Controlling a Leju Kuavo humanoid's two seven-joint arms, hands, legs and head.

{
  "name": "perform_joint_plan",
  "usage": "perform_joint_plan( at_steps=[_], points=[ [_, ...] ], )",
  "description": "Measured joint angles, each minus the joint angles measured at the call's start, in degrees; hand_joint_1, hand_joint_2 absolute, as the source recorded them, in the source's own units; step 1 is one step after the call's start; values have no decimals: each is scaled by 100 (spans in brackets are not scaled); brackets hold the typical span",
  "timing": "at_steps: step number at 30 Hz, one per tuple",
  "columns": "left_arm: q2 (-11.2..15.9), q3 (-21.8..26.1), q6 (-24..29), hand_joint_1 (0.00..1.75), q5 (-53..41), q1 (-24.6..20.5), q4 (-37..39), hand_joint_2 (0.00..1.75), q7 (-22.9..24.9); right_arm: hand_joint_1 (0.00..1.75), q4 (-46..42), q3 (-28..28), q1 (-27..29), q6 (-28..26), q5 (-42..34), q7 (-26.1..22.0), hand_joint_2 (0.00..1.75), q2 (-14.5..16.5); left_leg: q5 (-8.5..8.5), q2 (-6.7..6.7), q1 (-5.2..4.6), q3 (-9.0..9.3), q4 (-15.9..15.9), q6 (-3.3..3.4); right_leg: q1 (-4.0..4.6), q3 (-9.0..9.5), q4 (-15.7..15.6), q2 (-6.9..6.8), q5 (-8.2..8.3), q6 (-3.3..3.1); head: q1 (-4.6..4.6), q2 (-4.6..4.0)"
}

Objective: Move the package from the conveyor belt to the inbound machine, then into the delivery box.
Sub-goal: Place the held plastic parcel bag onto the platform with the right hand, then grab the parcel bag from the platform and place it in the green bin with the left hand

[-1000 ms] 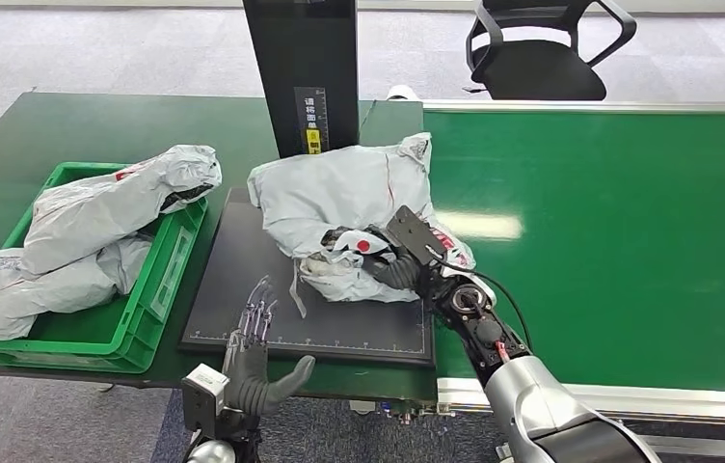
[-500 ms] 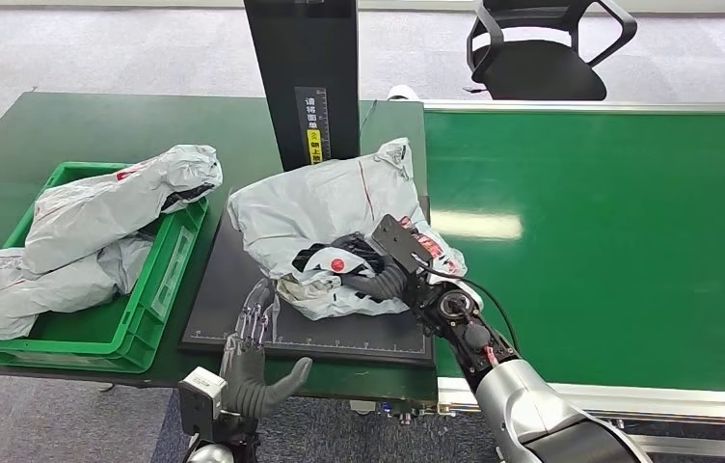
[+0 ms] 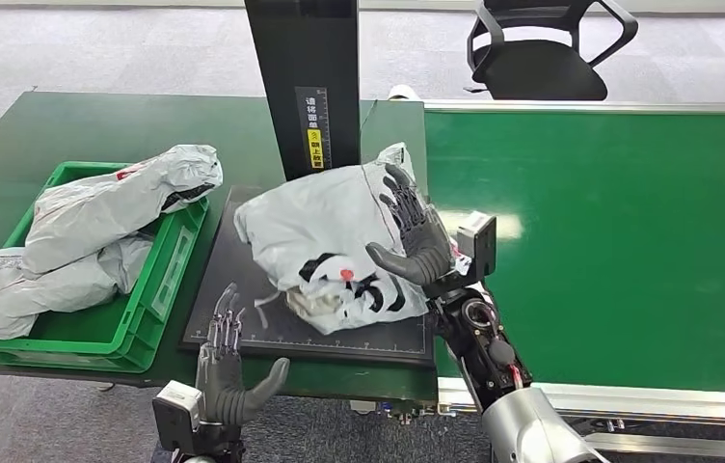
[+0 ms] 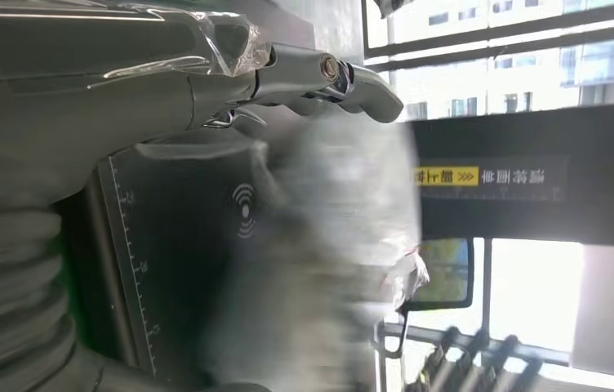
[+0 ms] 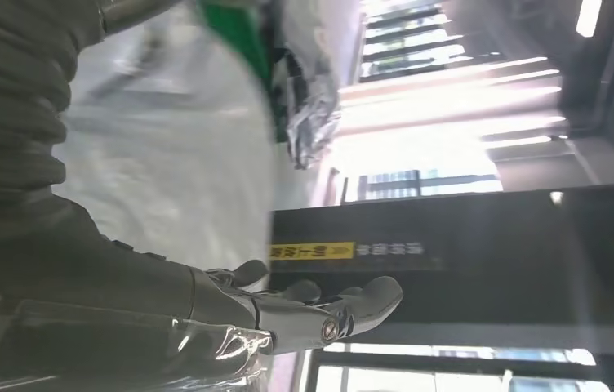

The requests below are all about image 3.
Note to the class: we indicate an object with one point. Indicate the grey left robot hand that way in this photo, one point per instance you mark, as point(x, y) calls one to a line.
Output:
point(222, 386)

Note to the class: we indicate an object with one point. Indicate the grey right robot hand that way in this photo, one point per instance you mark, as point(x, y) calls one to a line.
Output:
point(426, 246)

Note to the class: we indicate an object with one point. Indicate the grey mailer bag black print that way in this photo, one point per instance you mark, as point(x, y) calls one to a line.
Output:
point(311, 223)

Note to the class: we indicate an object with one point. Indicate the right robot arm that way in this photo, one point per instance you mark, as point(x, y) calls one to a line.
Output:
point(528, 428)

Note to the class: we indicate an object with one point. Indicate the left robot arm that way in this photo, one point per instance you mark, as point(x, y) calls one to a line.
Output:
point(212, 444)

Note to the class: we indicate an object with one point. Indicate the green plastic delivery crate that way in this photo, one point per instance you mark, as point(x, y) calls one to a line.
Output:
point(164, 287)

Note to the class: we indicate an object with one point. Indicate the white conveyor roller end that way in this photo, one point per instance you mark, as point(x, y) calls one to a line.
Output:
point(403, 93)

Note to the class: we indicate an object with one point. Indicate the green conveyor belt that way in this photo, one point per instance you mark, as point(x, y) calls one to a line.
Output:
point(624, 223)

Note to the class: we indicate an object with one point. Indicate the black inbound scanner machine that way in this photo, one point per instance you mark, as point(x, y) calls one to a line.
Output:
point(311, 64)

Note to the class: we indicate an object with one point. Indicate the black yellow label sticker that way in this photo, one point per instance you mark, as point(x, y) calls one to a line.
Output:
point(313, 128)

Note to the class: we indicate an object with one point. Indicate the grey mailer bag with label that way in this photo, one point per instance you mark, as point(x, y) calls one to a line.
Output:
point(37, 300)

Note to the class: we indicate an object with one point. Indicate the black office chair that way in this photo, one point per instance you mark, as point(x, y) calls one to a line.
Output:
point(538, 67)

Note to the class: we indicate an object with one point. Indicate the grey crumpled plastic mailer bag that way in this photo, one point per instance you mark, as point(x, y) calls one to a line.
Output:
point(94, 211)

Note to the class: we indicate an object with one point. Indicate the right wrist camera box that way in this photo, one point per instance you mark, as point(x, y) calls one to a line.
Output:
point(479, 246)

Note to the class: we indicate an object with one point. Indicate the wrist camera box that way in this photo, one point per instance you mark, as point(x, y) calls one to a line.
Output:
point(176, 412)
point(479, 246)

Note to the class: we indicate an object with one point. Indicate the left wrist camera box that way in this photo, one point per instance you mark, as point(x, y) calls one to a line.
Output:
point(176, 412)

